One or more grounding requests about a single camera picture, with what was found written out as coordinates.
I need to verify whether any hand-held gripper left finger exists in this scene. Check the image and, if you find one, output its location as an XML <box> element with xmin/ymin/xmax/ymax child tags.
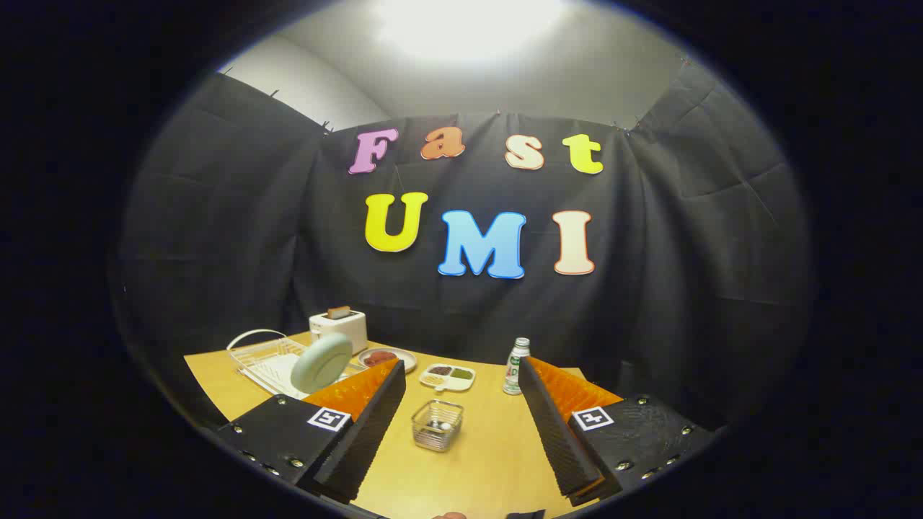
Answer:
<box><xmin>216</xmin><ymin>358</ymin><xmax>407</xmax><ymax>505</ymax></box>

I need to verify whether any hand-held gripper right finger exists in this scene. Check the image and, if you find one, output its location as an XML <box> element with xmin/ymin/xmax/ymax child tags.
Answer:
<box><xmin>518</xmin><ymin>355</ymin><xmax>718</xmax><ymax>507</ymax></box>

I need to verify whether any metal wire basket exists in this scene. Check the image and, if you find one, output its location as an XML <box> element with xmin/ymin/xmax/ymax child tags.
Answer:
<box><xmin>411</xmin><ymin>399</ymin><xmax>464</xmax><ymax>453</ymax></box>

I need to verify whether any pale green plate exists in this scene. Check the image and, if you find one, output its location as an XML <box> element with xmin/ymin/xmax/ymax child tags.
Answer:
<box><xmin>291</xmin><ymin>332</ymin><xmax>354</xmax><ymax>394</ymax></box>

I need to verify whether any white wire dish rack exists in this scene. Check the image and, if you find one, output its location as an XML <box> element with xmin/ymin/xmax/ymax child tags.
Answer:
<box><xmin>226</xmin><ymin>329</ymin><xmax>368</xmax><ymax>401</ymax></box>

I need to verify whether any beige round plate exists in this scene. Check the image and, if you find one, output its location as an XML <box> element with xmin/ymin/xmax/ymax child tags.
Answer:
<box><xmin>358</xmin><ymin>348</ymin><xmax>418</xmax><ymax>374</ymax></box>

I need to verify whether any white divided bean dish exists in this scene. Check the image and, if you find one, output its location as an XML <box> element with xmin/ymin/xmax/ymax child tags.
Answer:
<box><xmin>420</xmin><ymin>363</ymin><xmax>477</xmax><ymax>394</ymax></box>

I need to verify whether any small white drink bottle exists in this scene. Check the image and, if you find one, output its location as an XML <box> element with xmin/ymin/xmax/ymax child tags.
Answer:
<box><xmin>503</xmin><ymin>337</ymin><xmax>531</xmax><ymax>396</ymax></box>

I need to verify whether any white toaster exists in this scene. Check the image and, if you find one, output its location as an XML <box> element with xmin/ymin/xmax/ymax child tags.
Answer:
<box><xmin>309</xmin><ymin>310</ymin><xmax>368</xmax><ymax>355</ymax></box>

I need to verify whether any white plastic drain tray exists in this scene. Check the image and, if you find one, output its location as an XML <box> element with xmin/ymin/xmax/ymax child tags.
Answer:
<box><xmin>245</xmin><ymin>352</ymin><xmax>361</xmax><ymax>399</ymax></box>

